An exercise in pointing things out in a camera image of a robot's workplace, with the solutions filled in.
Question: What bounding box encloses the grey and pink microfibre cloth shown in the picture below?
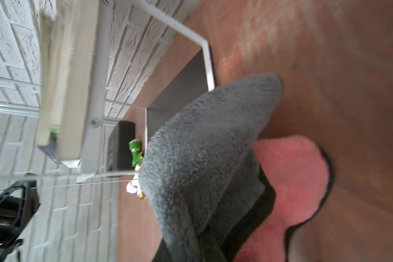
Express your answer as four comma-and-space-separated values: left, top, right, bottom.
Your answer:
139, 73, 334, 262

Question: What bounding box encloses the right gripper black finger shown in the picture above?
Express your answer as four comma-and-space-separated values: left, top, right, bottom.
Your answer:
0, 180, 40, 262

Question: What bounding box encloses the white pipe fitting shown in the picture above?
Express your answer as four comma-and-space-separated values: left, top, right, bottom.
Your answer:
126, 162, 147, 200

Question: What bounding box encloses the white two-tier bookshelf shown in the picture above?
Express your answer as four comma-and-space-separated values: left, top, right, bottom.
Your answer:
0, 0, 216, 184

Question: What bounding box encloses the black plastic case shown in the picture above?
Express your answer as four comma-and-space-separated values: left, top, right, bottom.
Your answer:
106, 121, 135, 171

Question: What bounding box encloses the green pipe fitting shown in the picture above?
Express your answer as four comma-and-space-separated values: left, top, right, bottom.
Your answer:
128, 139, 144, 168

